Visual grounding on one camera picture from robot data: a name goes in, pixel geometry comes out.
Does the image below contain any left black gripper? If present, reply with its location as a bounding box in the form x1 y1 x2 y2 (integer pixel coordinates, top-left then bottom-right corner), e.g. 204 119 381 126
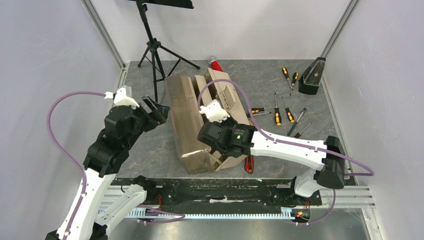
124 94 171 148

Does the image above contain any translucent brown plastic toolbox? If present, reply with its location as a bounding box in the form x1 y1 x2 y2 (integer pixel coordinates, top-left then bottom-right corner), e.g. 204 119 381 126
164 67 253 175

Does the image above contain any red black utility knife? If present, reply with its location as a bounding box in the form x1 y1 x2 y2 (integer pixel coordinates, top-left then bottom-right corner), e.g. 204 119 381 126
244 155 254 175

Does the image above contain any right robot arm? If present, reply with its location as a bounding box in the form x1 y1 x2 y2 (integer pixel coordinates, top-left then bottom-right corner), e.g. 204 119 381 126
197 122 346 204

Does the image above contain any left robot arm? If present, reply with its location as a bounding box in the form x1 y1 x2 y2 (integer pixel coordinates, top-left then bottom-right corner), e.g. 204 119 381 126
45 96 170 240

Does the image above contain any black clear-lid tool case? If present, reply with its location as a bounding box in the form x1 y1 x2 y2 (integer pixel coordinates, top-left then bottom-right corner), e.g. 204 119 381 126
298 57 326 95

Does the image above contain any yellow black screwdriver large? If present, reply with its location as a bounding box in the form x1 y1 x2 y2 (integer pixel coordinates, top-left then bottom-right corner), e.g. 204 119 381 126
250 107 273 114

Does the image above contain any yellow black screwdriver small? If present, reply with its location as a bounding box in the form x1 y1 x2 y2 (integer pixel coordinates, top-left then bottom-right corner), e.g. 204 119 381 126
274 92 282 126

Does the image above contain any red glitter flashlight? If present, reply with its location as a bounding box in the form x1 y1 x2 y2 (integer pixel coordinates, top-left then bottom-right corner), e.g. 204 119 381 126
207 56 223 72

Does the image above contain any yellow black screwdriver lower right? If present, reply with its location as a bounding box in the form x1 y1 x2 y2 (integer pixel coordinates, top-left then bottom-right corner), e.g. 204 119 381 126
293 122 312 139

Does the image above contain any yellow black screwdriver far left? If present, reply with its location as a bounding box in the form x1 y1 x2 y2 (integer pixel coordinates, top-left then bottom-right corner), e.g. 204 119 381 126
281 66 292 88

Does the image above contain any yellow black screwdriver far right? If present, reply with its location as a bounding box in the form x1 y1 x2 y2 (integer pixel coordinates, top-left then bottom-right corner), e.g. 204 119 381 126
289 72 299 96

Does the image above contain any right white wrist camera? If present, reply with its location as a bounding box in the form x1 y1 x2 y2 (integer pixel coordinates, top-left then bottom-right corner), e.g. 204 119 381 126
199 99 231 123

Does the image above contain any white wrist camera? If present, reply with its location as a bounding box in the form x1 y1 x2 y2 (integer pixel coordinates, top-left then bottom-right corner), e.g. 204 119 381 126
199 99 231 123
104 85 140 110

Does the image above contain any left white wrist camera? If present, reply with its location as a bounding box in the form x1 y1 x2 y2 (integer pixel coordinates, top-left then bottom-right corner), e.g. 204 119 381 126
104 85 140 110

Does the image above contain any black camera tripod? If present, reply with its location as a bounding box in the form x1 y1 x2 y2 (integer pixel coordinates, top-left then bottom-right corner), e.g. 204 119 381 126
135 0 201 102

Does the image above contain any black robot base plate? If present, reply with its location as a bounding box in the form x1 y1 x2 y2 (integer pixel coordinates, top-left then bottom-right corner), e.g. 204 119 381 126
119 177 359 216

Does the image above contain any aluminium frame rail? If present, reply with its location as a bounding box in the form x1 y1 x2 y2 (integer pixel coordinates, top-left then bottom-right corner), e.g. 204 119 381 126
66 185 387 240

